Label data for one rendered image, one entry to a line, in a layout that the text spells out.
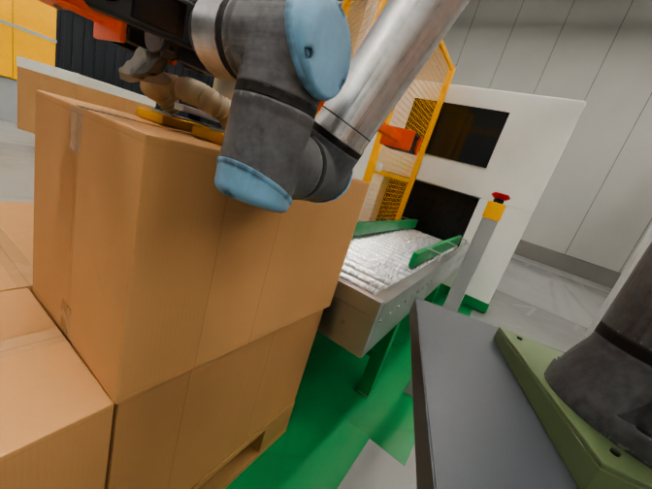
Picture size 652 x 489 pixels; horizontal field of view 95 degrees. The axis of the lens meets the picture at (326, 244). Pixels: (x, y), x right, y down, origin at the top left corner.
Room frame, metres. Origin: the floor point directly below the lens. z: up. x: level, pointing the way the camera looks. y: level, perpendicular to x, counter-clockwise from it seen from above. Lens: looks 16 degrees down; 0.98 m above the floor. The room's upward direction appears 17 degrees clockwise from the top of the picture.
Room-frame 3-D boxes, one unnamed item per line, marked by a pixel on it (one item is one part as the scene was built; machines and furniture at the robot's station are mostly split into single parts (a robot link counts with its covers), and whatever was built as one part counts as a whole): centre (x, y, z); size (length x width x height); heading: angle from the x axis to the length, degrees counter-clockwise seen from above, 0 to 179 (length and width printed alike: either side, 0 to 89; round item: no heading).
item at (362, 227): (2.50, -0.42, 0.60); 1.60 x 0.11 x 0.09; 151
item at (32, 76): (2.04, 1.75, 0.82); 0.60 x 0.40 x 0.40; 174
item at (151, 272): (0.70, 0.25, 0.74); 0.60 x 0.40 x 0.40; 150
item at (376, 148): (2.79, -0.41, 1.05); 1.17 x 0.10 x 2.10; 151
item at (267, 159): (0.36, 0.09, 0.96); 0.12 x 0.09 x 0.12; 159
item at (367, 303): (1.03, 0.08, 0.58); 0.70 x 0.03 x 0.06; 61
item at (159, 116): (0.77, 0.34, 0.97); 0.34 x 0.10 x 0.05; 152
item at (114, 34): (0.50, 0.37, 1.07); 0.10 x 0.08 x 0.06; 62
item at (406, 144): (0.87, -0.11, 1.08); 0.09 x 0.08 x 0.05; 62
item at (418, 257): (2.24, -0.89, 0.60); 1.60 x 0.11 x 0.09; 151
